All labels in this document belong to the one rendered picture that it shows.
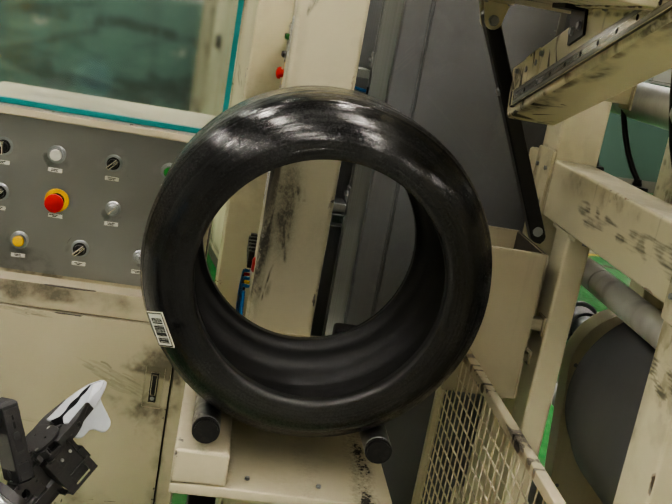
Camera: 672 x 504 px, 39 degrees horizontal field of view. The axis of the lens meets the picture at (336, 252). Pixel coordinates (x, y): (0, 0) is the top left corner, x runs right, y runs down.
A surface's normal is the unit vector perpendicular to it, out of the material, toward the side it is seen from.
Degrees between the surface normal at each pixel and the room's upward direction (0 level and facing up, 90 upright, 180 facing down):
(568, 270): 90
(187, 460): 90
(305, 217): 90
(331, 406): 100
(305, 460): 0
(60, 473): 70
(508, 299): 90
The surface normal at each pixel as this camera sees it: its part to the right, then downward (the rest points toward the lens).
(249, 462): 0.18, -0.95
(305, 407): 0.06, 0.44
